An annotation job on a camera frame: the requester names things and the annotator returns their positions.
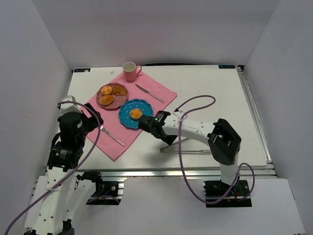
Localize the metal tongs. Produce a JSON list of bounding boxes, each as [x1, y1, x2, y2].
[[159, 141, 211, 155]]

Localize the round bread roll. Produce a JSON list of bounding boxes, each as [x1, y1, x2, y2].
[[130, 108, 142, 120], [100, 86, 112, 95]]

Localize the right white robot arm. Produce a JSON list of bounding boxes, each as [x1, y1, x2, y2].
[[138, 111, 242, 186]]

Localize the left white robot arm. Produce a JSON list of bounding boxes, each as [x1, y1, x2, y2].
[[26, 100, 104, 235]]

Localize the dark brown flat bread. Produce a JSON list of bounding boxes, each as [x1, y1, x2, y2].
[[112, 85, 128, 96]]

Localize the blue polka dot plate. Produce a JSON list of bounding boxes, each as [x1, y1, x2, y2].
[[118, 99, 154, 129]]

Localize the pink cloth placemat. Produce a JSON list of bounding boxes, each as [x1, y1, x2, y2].
[[88, 72, 177, 161]]

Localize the sesame seed bun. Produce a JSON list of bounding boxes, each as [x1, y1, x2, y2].
[[99, 94, 114, 106]]

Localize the mauve polka dot plate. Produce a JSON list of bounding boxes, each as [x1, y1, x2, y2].
[[96, 83, 129, 110]]

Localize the left corner label sticker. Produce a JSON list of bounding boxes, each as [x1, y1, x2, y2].
[[73, 68, 90, 73]]

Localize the corner label sticker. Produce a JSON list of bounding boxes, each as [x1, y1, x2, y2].
[[73, 68, 90, 73], [218, 65, 236, 69]]

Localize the pink mug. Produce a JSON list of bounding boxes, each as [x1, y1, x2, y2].
[[122, 62, 142, 82]]

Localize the right corner label sticker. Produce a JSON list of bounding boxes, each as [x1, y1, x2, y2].
[[218, 65, 236, 69]]

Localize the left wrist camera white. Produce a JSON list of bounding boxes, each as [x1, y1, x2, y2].
[[56, 95, 82, 115]]

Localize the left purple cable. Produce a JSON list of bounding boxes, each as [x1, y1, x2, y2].
[[3, 101, 102, 235]]

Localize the knife with pink handle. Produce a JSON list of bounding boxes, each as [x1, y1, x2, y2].
[[135, 84, 165, 103]]

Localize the fork with pink handle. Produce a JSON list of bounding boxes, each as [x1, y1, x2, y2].
[[100, 126, 125, 146]]

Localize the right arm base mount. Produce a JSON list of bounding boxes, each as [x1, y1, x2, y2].
[[201, 180, 254, 208]]

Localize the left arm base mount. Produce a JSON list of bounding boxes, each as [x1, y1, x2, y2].
[[75, 171, 121, 205]]

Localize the aluminium table frame rail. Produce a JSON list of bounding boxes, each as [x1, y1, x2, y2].
[[36, 64, 277, 183]]

